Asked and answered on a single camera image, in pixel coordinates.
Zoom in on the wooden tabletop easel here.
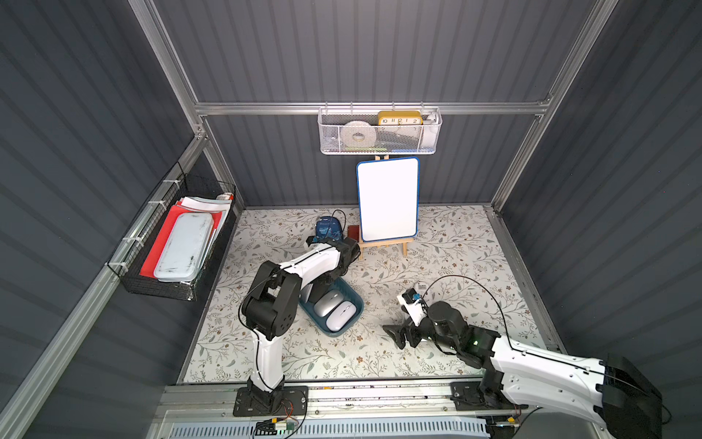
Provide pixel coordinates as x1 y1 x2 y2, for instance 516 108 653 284
355 154 415 262

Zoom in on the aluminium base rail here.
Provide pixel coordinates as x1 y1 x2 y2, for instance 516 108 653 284
146 377 608 438

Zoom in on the white papers stack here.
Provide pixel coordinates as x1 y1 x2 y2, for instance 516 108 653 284
176 192 235 241

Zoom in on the black wire wall basket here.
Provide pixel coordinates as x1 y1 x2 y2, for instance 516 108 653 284
107 166 237 302

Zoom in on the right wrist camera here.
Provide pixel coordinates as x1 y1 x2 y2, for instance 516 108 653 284
397 282 429 327

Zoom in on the white wire wall basket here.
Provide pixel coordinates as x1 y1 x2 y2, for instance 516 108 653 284
317 107 444 155

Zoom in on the silver mouse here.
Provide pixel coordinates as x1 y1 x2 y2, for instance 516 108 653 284
314 289 345 318

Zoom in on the white tape roll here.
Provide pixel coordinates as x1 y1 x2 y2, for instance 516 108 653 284
340 121 377 148

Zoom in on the red leather wallet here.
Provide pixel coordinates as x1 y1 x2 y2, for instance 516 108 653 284
347 225 360 241

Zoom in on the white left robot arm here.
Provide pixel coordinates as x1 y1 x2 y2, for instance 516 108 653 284
238 238 361 395

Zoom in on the white mouse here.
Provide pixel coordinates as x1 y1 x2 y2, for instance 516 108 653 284
325 301 358 333

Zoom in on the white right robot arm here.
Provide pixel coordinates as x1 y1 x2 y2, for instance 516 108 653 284
383 297 664 438

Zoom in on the yellow digital clock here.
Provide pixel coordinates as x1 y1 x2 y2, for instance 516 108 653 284
378 110 423 126

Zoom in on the white board blue frame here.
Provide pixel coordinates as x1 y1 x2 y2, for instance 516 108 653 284
355 156 422 243

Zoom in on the teal plastic storage box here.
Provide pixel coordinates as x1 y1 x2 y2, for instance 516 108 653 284
299 278 364 338

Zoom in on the white plastic tray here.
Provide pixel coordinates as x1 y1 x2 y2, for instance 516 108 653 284
154 212 214 282

